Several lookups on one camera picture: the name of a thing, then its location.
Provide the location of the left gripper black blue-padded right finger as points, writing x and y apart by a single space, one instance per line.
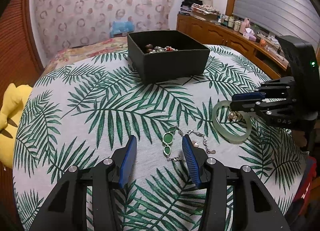
253 206

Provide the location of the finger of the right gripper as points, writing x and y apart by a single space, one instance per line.
250 105
280 88

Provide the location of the yellow Pikachu plush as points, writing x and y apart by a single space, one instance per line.
14 101

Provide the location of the pale green jade bangle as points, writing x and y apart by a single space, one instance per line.
235 139

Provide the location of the blue plush toy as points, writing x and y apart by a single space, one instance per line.
119 28

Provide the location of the stack of folded clothes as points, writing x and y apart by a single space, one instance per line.
197 9

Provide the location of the silver pearl earrings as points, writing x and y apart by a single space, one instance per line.
235 116

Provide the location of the leaf-print tablecloth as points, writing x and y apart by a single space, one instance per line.
81 113

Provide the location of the person's right hand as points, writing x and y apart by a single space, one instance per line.
299 138

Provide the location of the wooden sideboard cabinet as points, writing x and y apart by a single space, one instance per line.
209 33

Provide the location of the wooden louvred wardrobe door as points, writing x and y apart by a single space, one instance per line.
20 60

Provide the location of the black jewelry box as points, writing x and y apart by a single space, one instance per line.
166 55

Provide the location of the pink tissue box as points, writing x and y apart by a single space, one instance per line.
249 34

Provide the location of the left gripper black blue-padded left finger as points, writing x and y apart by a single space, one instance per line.
65 206

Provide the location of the pink bottle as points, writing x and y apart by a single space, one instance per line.
244 25

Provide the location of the patterned sheer curtain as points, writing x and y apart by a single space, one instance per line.
63 24

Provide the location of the grey window blind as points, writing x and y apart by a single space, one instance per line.
282 17

